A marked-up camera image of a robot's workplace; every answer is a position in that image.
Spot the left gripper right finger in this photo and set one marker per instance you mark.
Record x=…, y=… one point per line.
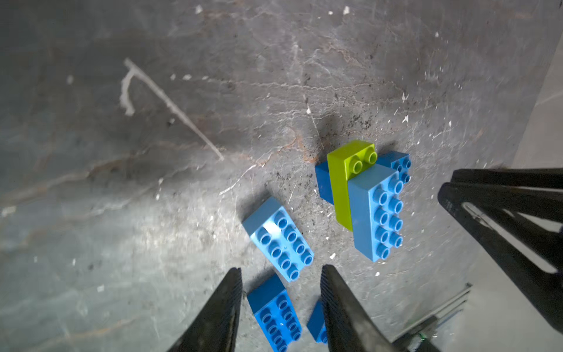
x=349, y=327

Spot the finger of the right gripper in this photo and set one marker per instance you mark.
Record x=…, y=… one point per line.
x=532, y=178
x=508, y=206

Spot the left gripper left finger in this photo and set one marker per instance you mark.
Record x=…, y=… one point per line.
x=216, y=326

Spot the light blue 2x4 lego brick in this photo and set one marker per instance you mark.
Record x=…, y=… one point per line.
x=276, y=235

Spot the light blue long lego brick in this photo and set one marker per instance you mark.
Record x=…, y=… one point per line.
x=375, y=208

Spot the small blue 2x2 lego brick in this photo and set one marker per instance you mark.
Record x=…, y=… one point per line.
x=398, y=161

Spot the lime green 2x4 lego brick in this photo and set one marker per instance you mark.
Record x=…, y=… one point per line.
x=344, y=164

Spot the dark blue 2x4 lego brick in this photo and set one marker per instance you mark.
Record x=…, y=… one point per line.
x=274, y=312

